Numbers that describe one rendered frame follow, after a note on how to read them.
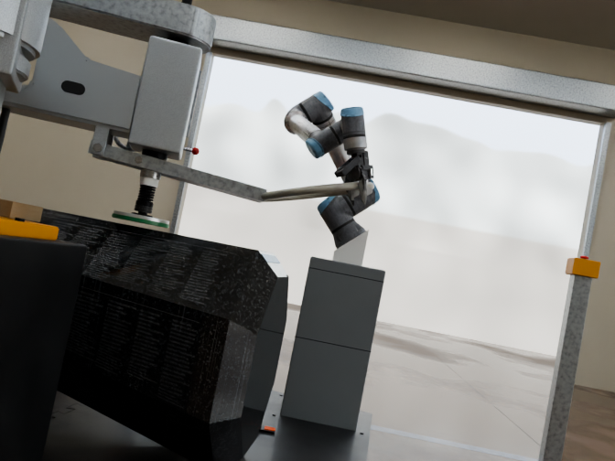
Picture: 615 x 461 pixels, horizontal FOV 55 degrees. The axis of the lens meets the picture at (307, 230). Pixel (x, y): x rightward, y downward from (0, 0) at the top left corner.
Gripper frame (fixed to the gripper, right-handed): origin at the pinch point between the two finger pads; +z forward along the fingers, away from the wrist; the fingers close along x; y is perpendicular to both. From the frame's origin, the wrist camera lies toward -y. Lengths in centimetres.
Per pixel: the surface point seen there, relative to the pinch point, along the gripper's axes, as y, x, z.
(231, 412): -62, 7, 65
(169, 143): -55, 42, -29
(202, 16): -39, 34, -77
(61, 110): -87, 61, -44
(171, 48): -51, 40, -65
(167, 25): -52, 40, -74
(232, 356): -61, 5, 47
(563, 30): 527, 142, -187
